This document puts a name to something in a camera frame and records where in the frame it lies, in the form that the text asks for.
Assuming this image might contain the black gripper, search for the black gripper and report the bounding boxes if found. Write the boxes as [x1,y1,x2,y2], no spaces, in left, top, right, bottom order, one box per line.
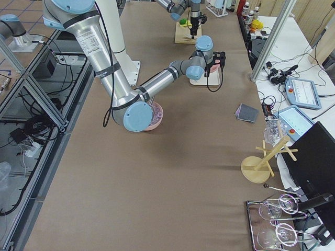
[205,53,213,72]
[190,9,202,39]

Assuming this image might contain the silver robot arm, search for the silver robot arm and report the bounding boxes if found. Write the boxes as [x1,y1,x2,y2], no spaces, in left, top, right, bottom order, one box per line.
[43,1,216,132]
[155,0,207,39]

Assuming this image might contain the large pink bowl with glassware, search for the large pink bowl with glassware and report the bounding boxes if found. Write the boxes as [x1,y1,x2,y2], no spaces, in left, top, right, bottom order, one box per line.
[144,101,164,131]

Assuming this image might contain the wooden cutting board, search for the wooden cutting board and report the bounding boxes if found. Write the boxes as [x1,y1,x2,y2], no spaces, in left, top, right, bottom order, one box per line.
[174,22,202,44]

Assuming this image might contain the green lime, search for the green lime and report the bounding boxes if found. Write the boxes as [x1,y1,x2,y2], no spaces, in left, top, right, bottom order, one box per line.
[179,18,187,25]

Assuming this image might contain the white rabbit tray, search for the white rabbit tray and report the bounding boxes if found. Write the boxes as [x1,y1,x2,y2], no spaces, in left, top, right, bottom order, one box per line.
[189,70,221,86]

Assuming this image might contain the grey and purple cloths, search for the grey and purple cloths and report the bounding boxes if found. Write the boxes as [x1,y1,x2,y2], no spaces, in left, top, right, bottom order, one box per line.
[235,104,259,123]

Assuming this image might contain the blue teach pendant far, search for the blue teach pendant far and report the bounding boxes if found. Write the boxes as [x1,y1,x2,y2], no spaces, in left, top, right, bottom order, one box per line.
[285,77,322,110]

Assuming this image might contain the blue teach pendant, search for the blue teach pendant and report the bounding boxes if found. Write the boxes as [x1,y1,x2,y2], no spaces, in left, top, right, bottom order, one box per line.
[276,105,315,142]
[285,77,322,110]

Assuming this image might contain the clear glass mug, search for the clear glass mug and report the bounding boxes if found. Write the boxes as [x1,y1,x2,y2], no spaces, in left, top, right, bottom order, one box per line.
[264,119,287,145]

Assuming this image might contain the blue teach pendant near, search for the blue teach pendant near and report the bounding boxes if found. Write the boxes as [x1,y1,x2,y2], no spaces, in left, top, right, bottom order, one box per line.
[276,105,315,142]

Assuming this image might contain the wooden mug tree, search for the wooden mug tree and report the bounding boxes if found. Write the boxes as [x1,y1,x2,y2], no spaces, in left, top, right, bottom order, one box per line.
[241,135,298,184]

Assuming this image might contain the black monitor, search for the black monitor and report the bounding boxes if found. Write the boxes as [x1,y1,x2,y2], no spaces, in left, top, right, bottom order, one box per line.
[283,122,334,199]

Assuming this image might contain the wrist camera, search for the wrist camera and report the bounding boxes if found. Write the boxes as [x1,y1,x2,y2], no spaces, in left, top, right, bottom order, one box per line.
[213,51,226,69]

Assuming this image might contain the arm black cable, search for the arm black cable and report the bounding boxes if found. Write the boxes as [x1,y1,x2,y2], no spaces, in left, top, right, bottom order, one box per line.
[205,62,225,93]

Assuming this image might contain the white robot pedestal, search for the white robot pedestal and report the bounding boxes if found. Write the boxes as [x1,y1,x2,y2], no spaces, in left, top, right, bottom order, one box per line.
[96,0,141,86]

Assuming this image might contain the aluminium frame post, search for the aluminium frame post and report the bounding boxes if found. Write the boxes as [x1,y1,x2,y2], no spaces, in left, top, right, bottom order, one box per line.
[250,0,296,82]

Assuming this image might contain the wire glass rack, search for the wire glass rack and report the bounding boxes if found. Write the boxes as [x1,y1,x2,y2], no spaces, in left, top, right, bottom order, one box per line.
[245,193,315,250]

